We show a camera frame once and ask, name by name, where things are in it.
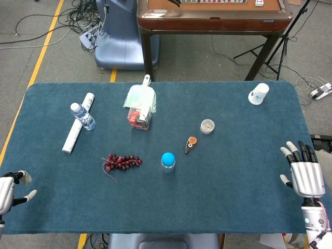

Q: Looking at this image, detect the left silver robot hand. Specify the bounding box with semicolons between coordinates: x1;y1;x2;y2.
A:
0;170;37;216

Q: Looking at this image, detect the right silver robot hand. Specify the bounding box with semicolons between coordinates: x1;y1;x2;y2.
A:
279;141;326;199

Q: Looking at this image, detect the orange black correction tape dispenser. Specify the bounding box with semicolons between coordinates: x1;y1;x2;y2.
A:
184;136;199;155

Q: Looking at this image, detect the white rolled paper tube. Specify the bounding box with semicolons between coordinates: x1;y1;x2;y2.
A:
62;92;95;154

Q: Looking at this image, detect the white flower print paper cup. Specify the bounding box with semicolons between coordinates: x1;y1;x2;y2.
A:
247;82;270;105

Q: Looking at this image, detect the blue felt table cloth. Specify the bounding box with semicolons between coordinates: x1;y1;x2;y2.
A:
0;80;319;236

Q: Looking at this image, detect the clear plastic water bottle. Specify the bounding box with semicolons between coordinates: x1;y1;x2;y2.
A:
70;102;96;131

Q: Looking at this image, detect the red plastic grape bunch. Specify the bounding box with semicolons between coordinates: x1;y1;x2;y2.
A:
102;153;143;183

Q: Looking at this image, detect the blue foam ball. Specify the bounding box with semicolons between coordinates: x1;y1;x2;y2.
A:
161;151;176;167

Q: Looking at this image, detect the clear box of coffee capsules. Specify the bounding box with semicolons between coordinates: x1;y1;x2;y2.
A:
127;105;153;131

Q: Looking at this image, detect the grey blue robot torso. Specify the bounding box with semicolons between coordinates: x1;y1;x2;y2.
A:
107;233;221;249

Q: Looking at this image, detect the black tripod stand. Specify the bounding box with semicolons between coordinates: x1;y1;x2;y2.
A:
233;0;312;81

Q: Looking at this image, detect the pale green plastic dustpan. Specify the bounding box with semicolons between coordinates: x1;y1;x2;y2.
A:
122;74;157;114

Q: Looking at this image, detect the white power strip with plugs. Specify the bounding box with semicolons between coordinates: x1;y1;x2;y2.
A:
79;25;102;50

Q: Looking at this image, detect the brown wooden mahjong table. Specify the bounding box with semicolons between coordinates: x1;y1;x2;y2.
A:
136;0;294;82

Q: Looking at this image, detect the blue background robot body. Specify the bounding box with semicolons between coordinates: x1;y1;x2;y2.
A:
94;0;160;70

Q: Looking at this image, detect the row of face-up mahjong tiles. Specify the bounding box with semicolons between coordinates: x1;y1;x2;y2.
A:
181;0;248;4

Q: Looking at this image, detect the white power strip with cord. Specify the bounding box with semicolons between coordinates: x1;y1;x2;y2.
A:
310;82;332;101

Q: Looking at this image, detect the tangle of floor cables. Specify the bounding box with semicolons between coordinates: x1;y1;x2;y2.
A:
0;0;104;54

